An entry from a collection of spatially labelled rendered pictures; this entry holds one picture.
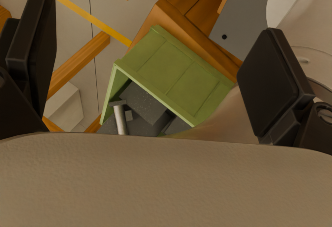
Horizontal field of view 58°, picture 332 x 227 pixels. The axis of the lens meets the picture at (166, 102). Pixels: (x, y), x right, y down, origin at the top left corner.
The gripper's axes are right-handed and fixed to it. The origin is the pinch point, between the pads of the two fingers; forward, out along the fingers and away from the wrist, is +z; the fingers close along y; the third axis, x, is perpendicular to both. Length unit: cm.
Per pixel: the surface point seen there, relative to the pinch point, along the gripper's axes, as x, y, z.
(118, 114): -62, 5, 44
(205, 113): -43, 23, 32
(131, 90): -57, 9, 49
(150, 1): -93, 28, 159
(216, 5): -31, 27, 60
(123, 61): -39, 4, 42
